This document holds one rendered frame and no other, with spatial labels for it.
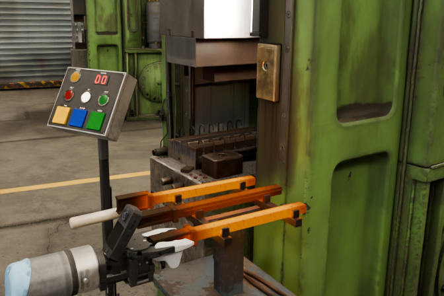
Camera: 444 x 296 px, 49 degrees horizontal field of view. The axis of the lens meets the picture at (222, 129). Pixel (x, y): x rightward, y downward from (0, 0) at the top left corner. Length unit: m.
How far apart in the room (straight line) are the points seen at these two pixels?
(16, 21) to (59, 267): 8.68
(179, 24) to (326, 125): 0.61
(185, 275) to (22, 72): 8.35
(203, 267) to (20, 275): 0.68
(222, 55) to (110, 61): 5.00
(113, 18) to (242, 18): 5.01
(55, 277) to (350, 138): 0.96
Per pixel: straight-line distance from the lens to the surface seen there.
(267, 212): 1.24
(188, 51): 1.67
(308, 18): 1.43
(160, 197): 1.34
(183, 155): 1.78
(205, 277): 1.50
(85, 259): 1.03
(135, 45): 6.51
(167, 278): 1.50
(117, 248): 1.05
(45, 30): 9.62
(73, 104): 2.20
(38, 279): 1.01
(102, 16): 6.60
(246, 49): 1.75
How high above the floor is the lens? 1.46
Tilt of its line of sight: 14 degrees down
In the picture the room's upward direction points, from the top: 1 degrees clockwise
